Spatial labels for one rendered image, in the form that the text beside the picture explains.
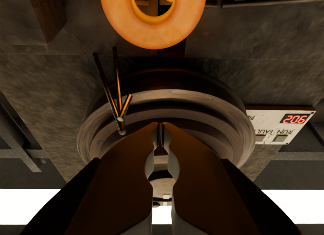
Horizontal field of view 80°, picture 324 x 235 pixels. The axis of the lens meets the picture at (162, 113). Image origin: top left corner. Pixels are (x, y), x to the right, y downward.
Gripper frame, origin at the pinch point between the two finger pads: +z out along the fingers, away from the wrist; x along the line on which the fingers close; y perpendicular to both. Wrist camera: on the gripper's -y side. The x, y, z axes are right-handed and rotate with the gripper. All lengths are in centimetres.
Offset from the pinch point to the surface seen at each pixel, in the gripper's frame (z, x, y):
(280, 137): 46, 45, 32
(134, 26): 22.9, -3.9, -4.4
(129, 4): 21.9, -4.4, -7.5
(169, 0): 32.5, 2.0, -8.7
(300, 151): 397, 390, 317
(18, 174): 538, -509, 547
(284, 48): 31.9, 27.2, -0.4
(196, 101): 24.8, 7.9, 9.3
